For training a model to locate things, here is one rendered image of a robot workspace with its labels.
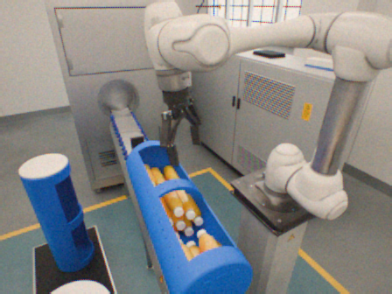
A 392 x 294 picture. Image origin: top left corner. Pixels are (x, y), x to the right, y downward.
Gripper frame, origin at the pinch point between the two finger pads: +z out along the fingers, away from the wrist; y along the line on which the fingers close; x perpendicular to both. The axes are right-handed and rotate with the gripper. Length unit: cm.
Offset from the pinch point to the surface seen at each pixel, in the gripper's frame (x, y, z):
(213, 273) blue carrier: -13.8, -15.8, 31.9
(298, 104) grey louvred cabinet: -7, 161, 41
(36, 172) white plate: 114, 1, 33
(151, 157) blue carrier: 54, 39, 33
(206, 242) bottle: -3.1, -1.3, 38.5
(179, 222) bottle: 15.1, 6.7, 42.2
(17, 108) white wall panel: 480, 159, 69
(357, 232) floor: -67, 163, 169
